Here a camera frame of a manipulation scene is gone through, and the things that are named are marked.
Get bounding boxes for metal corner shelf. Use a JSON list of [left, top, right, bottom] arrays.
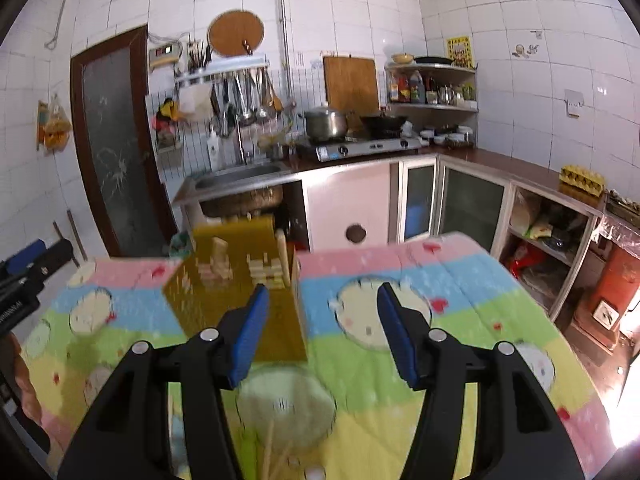
[[384, 60, 480, 114]]

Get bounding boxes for metal chopstick caddy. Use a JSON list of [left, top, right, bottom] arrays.
[[186, 35, 214, 74]]

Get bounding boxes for yellow utensil holder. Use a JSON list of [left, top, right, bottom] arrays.
[[162, 214, 309, 364]]

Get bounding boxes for yellow wall poster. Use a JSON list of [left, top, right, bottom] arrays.
[[445, 35, 474, 69]]

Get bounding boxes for printed blanket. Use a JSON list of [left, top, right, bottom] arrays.
[[17, 231, 618, 480]]

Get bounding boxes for group of small bowls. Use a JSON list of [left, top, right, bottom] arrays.
[[420, 125, 476, 150]]

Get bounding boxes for wire wall basket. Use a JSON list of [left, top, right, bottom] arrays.
[[154, 134, 185, 169]]

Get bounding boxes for hanging orange bag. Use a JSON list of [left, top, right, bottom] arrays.
[[37, 95, 74, 154]]

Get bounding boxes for wooden cutting board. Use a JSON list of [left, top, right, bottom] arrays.
[[322, 55, 380, 114]]

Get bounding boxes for kitchen cabinet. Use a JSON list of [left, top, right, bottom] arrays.
[[299, 147, 609, 322]]

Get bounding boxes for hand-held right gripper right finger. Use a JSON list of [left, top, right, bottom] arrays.
[[376, 282, 586, 480]]

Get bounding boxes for white hanging cloth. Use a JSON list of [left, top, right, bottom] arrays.
[[177, 85, 214, 121]]

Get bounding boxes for steel gas stove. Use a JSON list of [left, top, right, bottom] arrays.
[[295, 135, 424, 164]]

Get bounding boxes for black wok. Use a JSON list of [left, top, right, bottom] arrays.
[[359, 110, 409, 140]]

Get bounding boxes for round bamboo lid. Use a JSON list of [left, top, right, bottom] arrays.
[[207, 10, 265, 57]]

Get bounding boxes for colourful dish cloths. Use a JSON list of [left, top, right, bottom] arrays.
[[152, 97, 181, 134]]

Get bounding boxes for steel sink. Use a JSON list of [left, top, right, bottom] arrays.
[[172, 160, 294, 218]]

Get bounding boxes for leaning wooden sticks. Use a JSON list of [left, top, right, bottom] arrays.
[[52, 210, 89, 266]]

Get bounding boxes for white soap bottle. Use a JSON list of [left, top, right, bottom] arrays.
[[206, 122, 222, 171]]

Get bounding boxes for red plastic bag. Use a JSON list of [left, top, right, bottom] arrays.
[[507, 245, 549, 281]]

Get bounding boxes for grey wall cable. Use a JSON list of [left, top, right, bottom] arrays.
[[45, 0, 104, 51]]

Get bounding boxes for white wall pipe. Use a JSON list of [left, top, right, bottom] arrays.
[[277, 0, 294, 102]]

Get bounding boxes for yellow egg tray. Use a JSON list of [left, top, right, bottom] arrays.
[[559, 164, 606, 195]]

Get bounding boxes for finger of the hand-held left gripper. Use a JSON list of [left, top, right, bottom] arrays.
[[29, 239, 77, 283], [0, 241, 48, 277]]

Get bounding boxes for row of hanging metal utensils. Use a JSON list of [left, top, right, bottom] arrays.
[[210, 70, 284, 139]]

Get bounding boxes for metal faucet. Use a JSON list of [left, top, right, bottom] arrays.
[[220, 102, 249, 166]]

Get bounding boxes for brown frosted glass door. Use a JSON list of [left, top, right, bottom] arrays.
[[70, 25, 177, 259]]

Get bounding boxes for white wall meter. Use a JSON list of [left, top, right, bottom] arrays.
[[148, 42, 182, 69]]

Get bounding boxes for steel pot with lid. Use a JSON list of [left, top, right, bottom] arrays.
[[299, 105, 351, 142]]

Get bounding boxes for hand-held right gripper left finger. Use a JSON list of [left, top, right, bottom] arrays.
[[57, 284, 271, 480]]

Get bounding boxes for metal wall rack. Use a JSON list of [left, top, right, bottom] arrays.
[[174, 57, 271, 87]]

